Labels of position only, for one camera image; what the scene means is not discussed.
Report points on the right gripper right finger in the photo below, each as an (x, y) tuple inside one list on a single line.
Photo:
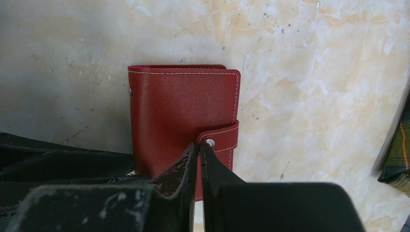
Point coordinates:
[(234, 205)]

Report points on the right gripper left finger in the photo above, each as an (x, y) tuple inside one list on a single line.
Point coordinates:
[(163, 204)]

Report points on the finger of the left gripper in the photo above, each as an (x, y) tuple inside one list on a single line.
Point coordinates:
[(26, 164)]

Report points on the yellow plaid cloth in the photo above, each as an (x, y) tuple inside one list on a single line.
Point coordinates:
[(396, 169)]

